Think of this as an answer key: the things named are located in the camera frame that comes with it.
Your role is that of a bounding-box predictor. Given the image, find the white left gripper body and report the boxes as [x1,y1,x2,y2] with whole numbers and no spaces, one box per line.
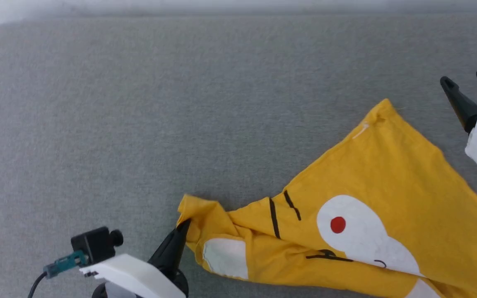
[80,254,185,298]

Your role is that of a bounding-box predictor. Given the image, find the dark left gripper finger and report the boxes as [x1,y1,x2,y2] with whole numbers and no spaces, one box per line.
[147,219,191,274]

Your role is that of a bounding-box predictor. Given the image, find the yellow printed t-shirt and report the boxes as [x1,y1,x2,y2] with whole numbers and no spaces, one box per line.
[176,99,477,298]

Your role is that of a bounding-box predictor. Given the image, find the left camera cable green plug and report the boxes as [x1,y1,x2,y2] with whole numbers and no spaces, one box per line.
[27,250,88,298]

